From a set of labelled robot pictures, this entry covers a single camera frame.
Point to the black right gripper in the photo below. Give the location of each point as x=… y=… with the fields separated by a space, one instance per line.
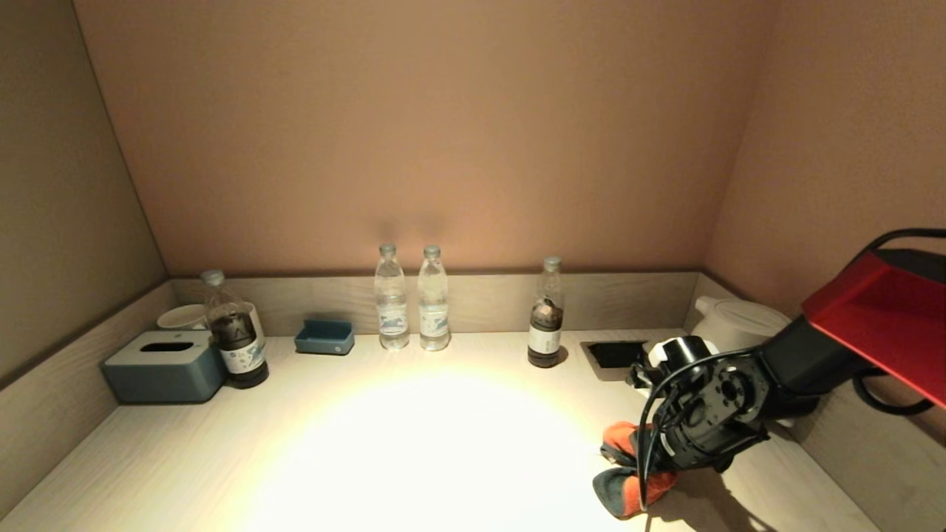
x=713 y=414

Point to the orange microfibre cloth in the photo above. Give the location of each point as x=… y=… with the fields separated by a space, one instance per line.
x=628 y=499

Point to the red and black right arm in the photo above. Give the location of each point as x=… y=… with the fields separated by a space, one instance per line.
x=879 y=318

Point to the white electric kettle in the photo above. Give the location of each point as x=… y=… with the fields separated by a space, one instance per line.
x=739 y=321

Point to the recessed black socket box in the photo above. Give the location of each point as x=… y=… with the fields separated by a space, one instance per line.
x=613 y=355

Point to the slim dark drink bottle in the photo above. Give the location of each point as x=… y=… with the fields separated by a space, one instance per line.
x=545 y=332

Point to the clear water bottle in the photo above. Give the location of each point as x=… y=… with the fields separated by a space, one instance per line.
x=391 y=310
x=434 y=310

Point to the small blue tray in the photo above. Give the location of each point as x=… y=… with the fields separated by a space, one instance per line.
x=324 y=340

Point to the large dark drink bottle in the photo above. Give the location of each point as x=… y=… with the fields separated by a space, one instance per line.
x=237 y=340

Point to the white ceramic mug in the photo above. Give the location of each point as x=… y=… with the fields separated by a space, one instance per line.
x=177 y=318

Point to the blue-grey tissue box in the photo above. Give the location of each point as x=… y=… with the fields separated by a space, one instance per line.
x=164 y=373

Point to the black wrist camera white mount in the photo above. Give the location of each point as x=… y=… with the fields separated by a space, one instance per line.
x=680 y=355

